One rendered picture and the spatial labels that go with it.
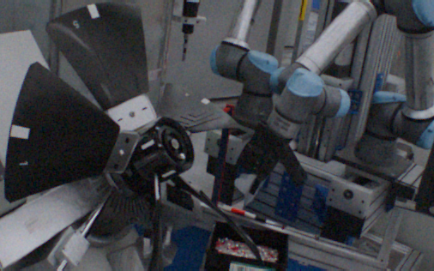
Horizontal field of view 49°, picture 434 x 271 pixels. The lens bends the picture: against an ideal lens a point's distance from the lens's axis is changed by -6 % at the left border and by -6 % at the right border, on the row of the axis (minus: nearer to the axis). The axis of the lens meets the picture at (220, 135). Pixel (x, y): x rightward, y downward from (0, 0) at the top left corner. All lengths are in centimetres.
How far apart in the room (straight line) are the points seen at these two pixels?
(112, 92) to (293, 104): 39
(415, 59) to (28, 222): 106
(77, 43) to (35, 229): 40
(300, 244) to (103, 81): 77
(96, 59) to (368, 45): 107
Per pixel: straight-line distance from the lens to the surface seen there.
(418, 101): 150
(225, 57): 187
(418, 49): 141
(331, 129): 181
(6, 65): 119
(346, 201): 158
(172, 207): 118
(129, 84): 105
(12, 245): 87
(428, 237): 305
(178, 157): 99
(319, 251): 149
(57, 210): 95
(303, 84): 110
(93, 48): 107
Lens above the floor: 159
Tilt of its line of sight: 20 degrees down
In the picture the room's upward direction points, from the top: 9 degrees clockwise
